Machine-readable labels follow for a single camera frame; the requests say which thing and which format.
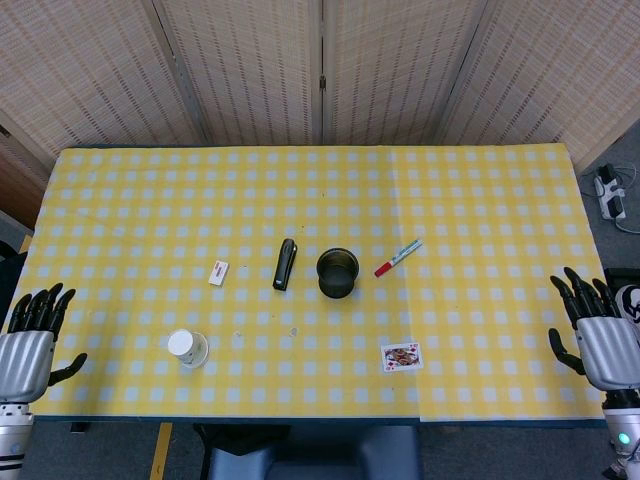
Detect black stapler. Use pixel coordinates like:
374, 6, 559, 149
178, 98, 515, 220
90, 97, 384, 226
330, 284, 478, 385
271, 238, 300, 292

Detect white black round object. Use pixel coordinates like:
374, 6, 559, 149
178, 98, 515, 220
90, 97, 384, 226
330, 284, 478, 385
618, 283, 640, 346

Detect black object beside table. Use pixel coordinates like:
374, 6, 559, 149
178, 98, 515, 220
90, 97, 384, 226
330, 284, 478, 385
0, 238, 29, 326

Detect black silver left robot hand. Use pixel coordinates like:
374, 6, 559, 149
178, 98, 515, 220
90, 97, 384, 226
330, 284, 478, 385
0, 283, 88, 402

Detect white eraser red label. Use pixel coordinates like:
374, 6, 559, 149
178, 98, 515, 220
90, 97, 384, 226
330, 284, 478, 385
207, 260, 232, 288

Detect queen of diamonds playing card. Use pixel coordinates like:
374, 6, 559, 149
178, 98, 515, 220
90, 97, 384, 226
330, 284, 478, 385
380, 341, 424, 374

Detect white paper cup green flowers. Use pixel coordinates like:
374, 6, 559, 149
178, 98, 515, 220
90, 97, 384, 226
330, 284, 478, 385
179, 335, 210, 370
167, 328, 208, 367

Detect beige woven screen panel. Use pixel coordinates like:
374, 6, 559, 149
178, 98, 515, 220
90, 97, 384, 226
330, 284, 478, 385
321, 0, 491, 147
152, 0, 325, 147
0, 0, 204, 161
437, 0, 640, 169

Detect yellow white checked tablecloth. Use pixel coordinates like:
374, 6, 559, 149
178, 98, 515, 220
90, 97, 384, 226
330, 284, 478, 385
2, 146, 607, 424

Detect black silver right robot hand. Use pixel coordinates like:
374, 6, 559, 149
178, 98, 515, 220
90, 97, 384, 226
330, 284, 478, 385
548, 267, 640, 393

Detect white power strip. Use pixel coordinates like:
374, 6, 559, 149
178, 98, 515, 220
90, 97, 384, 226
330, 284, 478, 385
593, 166, 629, 222

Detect red capped whiteboard marker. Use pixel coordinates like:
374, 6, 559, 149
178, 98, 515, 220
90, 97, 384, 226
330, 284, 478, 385
374, 239, 424, 279

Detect black mesh pen holder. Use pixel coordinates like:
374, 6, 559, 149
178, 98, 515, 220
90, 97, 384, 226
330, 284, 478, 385
316, 248, 361, 300

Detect white power cable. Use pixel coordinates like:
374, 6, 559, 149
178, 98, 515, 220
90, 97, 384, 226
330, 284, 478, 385
613, 163, 640, 232

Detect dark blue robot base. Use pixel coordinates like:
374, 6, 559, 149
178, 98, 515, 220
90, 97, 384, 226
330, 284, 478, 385
193, 423, 425, 480

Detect brown wooden cabinet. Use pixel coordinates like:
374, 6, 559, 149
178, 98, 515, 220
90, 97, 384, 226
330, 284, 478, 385
0, 123, 54, 232

